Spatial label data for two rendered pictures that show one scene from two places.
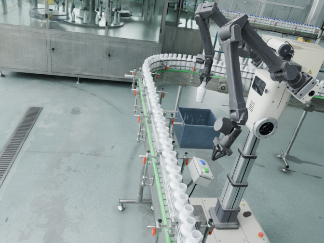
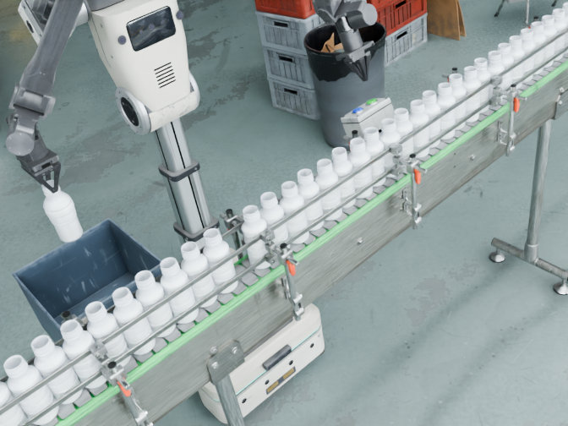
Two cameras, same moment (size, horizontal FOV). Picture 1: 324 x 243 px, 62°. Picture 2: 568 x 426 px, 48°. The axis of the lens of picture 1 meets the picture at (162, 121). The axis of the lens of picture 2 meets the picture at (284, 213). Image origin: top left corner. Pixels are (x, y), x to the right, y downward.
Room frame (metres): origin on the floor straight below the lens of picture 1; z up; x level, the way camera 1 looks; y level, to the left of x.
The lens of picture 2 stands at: (2.02, 1.18, 2.05)
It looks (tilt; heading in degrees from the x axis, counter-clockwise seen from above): 37 degrees down; 248
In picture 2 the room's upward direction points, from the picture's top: 11 degrees counter-clockwise
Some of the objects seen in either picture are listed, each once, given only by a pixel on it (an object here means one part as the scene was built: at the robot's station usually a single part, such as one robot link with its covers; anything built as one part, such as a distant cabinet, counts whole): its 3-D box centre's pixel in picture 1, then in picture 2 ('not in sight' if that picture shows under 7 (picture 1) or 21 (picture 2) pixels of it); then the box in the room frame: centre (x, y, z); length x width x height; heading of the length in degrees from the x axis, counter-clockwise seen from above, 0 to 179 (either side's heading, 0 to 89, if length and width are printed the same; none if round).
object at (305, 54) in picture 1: (282, 71); not in sight; (5.46, -2.22, 0.59); 1.10 x 0.62 x 1.18; 85
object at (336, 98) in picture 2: not in sight; (349, 88); (0.30, -1.70, 0.32); 0.45 x 0.45 x 0.64
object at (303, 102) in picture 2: not in sight; (321, 79); (0.16, -2.28, 0.11); 0.61 x 0.41 x 0.22; 18
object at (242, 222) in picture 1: (221, 221); (223, 312); (1.61, -0.62, 0.24); 0.68 x 0.53 x 0.41; 103
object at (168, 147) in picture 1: (167, 158); (390, 147); (1.17, -0.06, 1.08); 0.06 x 0.06 x 0.17
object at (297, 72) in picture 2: not in sight; (317, 48); (0.16, -2.29, 0.33); 0.61 x 0.41 x 0.22; 19
